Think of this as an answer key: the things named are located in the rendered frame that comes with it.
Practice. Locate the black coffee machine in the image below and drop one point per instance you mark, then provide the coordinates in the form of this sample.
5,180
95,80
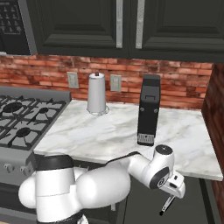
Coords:
148,113

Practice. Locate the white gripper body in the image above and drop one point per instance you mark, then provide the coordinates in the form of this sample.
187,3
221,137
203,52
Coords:
175,192

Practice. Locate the dark drawer front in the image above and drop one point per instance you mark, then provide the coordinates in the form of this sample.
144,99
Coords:
145,207

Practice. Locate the dark cupboard door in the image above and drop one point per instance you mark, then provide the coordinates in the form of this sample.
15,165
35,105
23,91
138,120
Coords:
78,26
183,29

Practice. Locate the grey gas stove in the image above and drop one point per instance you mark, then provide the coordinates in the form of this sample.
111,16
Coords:
23,125

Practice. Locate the grey wall socket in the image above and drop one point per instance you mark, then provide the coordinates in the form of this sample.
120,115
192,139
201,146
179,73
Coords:
73,80
115,83

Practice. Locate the grey stove knob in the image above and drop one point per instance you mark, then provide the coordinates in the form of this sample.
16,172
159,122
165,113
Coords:
8,168
25,170

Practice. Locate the black microwave oven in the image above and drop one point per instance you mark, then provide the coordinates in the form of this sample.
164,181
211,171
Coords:
13,26

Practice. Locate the white paper towel roll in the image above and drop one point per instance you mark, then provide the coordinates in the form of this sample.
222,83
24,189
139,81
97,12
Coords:
96,93

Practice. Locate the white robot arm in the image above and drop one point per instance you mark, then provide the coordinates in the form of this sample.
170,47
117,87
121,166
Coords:
99,183

